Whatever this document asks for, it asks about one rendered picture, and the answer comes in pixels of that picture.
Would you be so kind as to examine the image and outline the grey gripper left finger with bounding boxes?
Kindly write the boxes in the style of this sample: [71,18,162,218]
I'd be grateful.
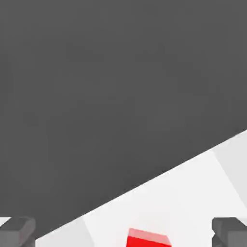
[0,216,37,247]

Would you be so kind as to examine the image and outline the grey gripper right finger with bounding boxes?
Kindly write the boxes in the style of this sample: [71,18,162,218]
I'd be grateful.
[211,217,247,247]

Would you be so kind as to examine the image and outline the small red cube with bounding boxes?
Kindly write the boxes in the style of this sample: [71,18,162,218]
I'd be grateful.
[126,227,172,247]

